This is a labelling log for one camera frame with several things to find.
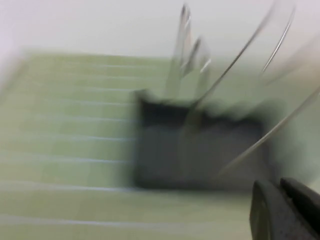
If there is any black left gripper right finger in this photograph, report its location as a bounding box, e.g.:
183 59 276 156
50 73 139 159
279 176 320 240

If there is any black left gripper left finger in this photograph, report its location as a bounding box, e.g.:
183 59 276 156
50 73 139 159
249 179 319 240

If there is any black tray wire lid rack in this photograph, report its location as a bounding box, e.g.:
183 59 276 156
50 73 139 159
132 0 320 191

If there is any green checked table mat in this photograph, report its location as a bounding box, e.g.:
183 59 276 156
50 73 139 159
0 47 320 240

